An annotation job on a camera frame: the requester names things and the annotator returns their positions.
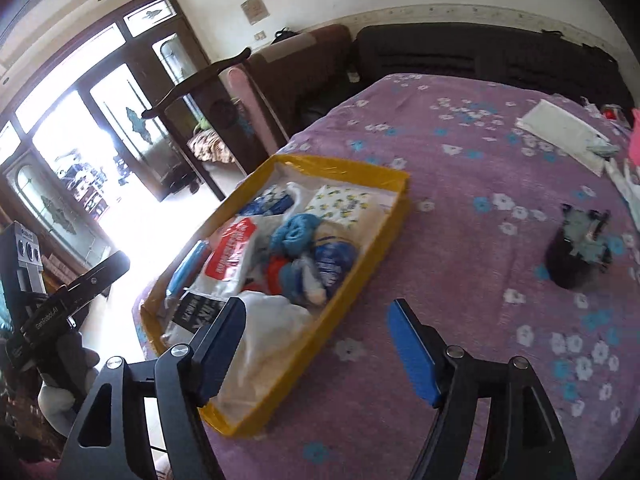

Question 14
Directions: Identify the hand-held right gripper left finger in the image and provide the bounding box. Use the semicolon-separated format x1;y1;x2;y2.
57;296;248;480

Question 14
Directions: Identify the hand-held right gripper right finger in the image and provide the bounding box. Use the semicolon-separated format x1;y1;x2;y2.
387;298;581;480

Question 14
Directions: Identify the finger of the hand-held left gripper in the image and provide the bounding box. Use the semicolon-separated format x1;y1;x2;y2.
62;250;132;311

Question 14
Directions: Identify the black packet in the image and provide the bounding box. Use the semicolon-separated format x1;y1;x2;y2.
172;287;222;337

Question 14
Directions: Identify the white cloth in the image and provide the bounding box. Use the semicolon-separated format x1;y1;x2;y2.
215;292;326;411

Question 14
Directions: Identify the blue pen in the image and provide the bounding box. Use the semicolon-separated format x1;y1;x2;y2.
165;240;211;297

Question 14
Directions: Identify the red plastic bag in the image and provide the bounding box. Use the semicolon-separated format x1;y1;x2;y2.
262;255;292;295

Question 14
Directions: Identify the white wipes pack red label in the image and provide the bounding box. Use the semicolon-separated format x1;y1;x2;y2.
192;215;273;306

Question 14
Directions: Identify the yellow cardboard box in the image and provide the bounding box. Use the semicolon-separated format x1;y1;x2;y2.
132;154;412;438

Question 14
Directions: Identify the blue towel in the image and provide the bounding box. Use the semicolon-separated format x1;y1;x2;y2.
270;212;322;262

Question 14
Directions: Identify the blue and white packet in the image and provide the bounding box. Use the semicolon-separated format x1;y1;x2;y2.
237;192;296;217

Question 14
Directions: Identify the lemon print tissue packet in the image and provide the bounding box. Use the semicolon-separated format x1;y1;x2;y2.
305;185;397;232

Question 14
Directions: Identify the person's left hand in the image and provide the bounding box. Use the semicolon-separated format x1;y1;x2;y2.
37;330;101;436

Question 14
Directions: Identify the purple floral tablecloth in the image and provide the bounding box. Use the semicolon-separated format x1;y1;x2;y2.
130;72;640;480

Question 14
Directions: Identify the black electric motor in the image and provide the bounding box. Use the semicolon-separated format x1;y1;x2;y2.
544;203;613;291

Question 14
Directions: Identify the dark wooden glass door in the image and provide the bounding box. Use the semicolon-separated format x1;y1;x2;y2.
0;0;226;261

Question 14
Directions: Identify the dark wooden chair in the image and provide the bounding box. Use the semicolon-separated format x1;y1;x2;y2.
141;47;296;202

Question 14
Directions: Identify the white notebook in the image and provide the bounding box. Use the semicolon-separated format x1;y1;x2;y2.
515;99;621;177

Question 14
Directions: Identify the white tube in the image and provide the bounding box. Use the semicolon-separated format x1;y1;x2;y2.
585;137;621;157

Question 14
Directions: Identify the brown armchair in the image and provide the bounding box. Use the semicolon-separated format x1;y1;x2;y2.
247;24;362;128

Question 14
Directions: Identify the black sofa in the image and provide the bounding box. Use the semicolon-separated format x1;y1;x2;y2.
352;22;636;111

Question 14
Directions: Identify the small wall certificate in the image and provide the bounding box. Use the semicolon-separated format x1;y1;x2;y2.
241;0;271;25

